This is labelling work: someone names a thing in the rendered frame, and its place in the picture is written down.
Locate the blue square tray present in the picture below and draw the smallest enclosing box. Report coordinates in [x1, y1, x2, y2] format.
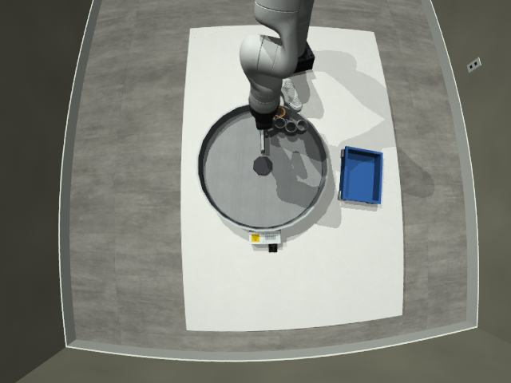
[338, 147, 383, 204]

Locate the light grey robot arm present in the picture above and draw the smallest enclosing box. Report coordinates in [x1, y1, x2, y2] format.
[240, 0, 314, 103]

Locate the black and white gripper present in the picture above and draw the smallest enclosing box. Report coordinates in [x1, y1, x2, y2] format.
[248, 78, 303, 130]

